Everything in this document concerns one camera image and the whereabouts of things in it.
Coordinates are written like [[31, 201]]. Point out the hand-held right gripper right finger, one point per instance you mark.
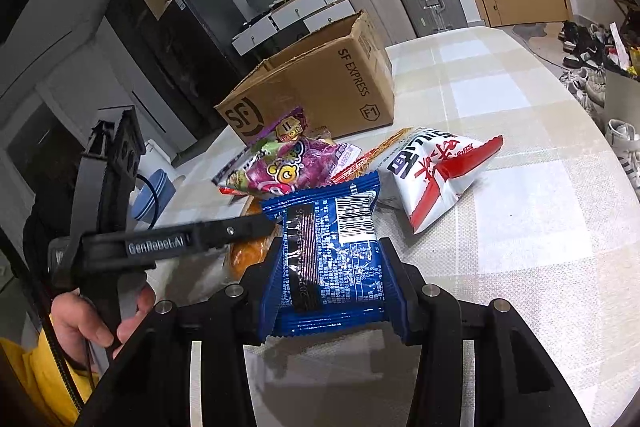
[[425, 312]]

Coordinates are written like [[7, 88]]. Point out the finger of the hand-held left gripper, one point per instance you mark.
[[235, 229]]

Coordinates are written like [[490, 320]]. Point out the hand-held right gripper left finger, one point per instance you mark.
[[235, 307]]

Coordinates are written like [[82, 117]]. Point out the orange bread packet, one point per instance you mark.
[[250, 254]]

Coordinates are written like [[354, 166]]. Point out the purple snack bag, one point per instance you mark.
[[295, 162]]

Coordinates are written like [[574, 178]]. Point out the blue cookie packet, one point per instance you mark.
[[340, 257]]

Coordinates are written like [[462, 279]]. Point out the white red snack bag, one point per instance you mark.
[[440, 177]]

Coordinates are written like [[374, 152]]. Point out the brown cardboard box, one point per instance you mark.
[[310, 92]]

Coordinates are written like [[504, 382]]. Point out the person's left forearm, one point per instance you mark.
[[30, 382]]

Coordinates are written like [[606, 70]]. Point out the person's left hand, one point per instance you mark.
[[85, 332]]

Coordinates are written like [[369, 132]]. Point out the blue bowl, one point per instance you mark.
[[162, 189]]

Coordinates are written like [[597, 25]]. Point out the white kettle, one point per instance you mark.
[[157, 154]]

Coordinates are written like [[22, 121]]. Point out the white wardrobe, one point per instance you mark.
[[100, 77]]

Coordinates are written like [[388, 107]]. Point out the black fridge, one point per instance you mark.
[[200, 47]]

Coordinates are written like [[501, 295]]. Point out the black wardrobe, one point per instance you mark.
[[135, 32]]

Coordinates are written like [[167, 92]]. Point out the white desk with drawers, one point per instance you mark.
[[300, 14]]

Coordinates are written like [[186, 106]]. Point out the pile of assorted shoes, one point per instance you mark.
[[590, 72]]

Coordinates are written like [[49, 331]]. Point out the white trash bin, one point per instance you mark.
[[622, 87]]

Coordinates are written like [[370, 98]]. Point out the grey beige door mat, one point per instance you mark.
[[540, 31]]

